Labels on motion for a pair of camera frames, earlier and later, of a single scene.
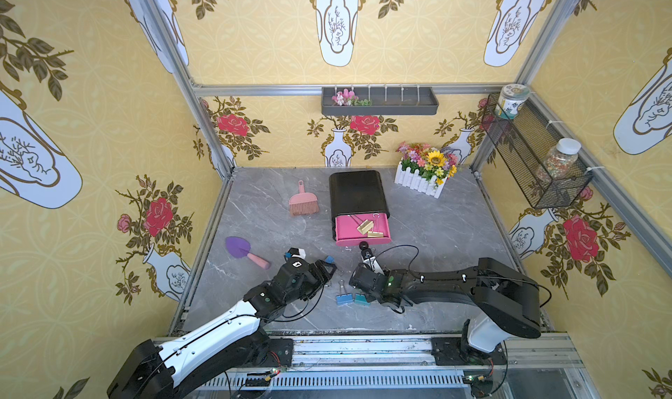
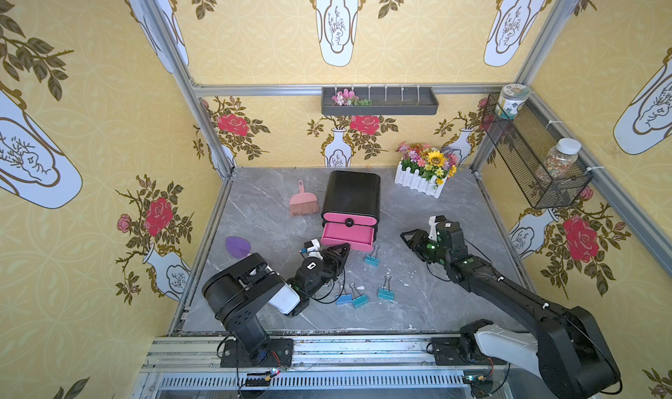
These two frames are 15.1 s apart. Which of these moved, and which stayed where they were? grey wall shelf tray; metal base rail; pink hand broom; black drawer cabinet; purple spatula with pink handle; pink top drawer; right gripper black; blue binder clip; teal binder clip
Moved: black drawer cabinet; pink top drawer; right gripper black
Stayed: grey wall shelf tray; teal binder clip; blue binder clip; purple spatula with pink handle; pink hand broom; metal base rail
